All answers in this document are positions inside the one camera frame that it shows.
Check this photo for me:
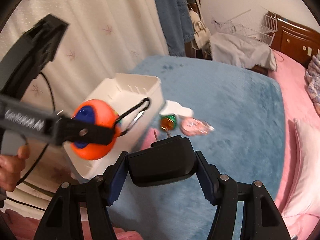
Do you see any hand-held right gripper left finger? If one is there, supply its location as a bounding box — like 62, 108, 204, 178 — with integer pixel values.
34, 151, 129, 240

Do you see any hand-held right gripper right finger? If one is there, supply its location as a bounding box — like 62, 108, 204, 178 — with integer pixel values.
194, 151, 293, 240

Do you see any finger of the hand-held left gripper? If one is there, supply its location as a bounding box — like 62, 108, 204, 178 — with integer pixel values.
52, 116, 119, 147

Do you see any orange and blue round toy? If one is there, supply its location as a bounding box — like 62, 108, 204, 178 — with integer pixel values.
71, 97, 153, 161

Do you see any black power adapter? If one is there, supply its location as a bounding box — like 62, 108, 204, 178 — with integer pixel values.
127, 127, 199, 187

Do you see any white plastic storage bin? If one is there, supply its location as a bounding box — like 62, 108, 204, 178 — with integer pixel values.
64, 73, 165, 180

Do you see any person's left hand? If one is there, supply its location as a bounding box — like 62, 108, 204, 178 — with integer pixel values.
0, 146, 28, 193

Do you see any pink packet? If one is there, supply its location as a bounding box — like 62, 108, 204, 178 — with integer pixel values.
137, 128, 160, 153

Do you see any pink round case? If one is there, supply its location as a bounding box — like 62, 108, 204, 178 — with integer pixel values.
180, 117, 215, 137

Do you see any green and gold trinket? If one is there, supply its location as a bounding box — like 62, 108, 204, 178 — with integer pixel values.
159, 114, 178, 132

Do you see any blue fleece blanket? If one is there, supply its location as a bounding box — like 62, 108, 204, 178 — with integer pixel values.
105, 55, 285, 240

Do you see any white plastic piece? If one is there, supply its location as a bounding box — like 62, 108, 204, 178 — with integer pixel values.
160, 100, 194, 118

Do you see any white patterned curtain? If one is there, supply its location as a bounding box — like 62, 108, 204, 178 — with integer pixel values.
0, 0, 170, 205

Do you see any white printed pillow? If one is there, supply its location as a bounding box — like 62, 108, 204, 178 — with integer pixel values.
281, 118, 320, 218

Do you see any pink clothing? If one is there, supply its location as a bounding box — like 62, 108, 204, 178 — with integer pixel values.
5, 209, 140, 240

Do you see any pink bed sheet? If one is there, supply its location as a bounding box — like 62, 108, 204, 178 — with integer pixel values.
267, 49, 320, 240

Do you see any grey cloth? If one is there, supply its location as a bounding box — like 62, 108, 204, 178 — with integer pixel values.
209, 32, 278, 71

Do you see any blue denim jacket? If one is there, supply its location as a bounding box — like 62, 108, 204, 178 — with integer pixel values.
151, 0, 194, 57

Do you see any purple floral blanket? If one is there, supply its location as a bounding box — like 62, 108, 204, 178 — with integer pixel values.
305, 49, 320, 117

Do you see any white handbag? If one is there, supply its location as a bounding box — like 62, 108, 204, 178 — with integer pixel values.
190, 10, 212, 49

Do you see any dark wooden headboard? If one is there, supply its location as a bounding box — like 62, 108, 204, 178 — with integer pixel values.
266, 10, 320, 69

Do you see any black cable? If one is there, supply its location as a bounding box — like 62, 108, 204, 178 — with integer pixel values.
5, 71, 57, 200

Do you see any white wire basket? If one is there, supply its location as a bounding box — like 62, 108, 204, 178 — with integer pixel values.
211, 9, 278, 46

